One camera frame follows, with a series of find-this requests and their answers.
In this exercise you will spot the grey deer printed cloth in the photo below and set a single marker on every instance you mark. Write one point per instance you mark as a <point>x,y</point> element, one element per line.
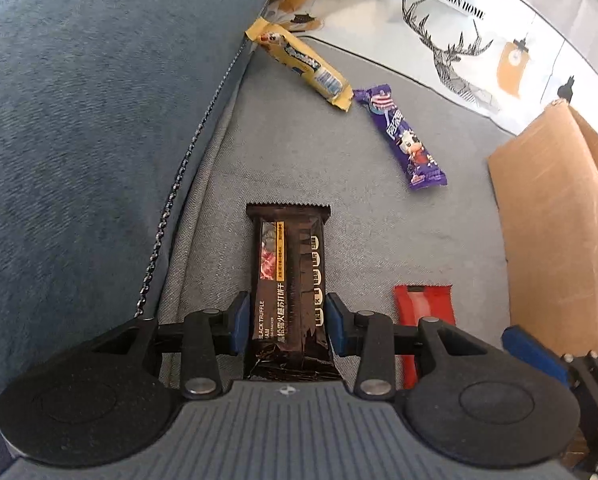
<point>289,160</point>

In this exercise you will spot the purple snack bar packet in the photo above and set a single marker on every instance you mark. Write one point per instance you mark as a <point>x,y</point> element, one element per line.
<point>404,137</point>

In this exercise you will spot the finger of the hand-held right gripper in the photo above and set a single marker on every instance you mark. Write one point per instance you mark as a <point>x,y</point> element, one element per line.
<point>534,352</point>

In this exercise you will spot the black snack bar packet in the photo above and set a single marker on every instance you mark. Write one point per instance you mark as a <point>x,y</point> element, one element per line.
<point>290,280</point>

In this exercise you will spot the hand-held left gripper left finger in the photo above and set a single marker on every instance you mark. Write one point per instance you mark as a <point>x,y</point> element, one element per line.
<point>240,324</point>

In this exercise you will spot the brown cardboard box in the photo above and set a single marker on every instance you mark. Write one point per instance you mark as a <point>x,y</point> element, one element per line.
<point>559,230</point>

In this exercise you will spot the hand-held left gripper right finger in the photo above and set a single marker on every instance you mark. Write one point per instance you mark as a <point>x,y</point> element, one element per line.
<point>336,324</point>

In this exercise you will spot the plain red snack packet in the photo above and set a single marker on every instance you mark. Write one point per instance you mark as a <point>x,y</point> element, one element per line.
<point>423,307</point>

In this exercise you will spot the yellow snack bar packet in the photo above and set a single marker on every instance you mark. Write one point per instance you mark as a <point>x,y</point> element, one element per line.
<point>301,62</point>

